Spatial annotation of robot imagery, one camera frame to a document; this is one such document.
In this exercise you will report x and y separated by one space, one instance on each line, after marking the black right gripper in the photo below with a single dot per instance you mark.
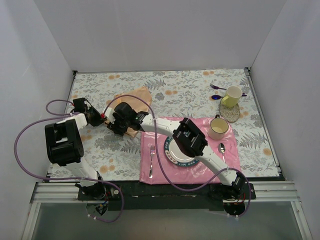
115 125

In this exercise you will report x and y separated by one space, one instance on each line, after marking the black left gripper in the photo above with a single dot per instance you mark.
93 116

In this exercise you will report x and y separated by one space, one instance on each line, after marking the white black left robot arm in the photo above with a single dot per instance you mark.
65 148

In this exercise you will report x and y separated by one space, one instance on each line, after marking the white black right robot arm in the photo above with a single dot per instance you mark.
190 140

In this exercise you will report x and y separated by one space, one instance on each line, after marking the silver fork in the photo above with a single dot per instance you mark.
152 154

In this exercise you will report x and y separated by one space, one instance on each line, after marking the pink rose placemat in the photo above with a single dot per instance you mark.
197 174

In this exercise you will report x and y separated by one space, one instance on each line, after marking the white plate teal rim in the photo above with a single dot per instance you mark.
175 156

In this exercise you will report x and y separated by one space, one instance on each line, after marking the floral tablecloth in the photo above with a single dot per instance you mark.
174 94

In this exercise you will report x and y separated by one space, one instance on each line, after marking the cream enamel mug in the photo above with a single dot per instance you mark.
218 127

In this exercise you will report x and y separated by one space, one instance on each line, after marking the purple plastic spoon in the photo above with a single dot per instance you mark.
217 97

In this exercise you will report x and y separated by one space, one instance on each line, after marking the silver spoon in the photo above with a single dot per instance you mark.
222 150

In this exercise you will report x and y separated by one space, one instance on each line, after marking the purple plastic fork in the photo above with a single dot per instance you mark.
216 87

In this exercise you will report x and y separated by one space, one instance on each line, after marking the speckled round coaster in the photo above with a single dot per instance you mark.
232 114

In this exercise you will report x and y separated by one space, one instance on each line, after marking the yellow green mug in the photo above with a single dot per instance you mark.
232 96

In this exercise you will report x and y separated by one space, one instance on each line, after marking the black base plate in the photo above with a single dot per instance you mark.
142 196

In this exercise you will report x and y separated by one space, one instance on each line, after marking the aluminium frame rail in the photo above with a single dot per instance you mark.
66 192

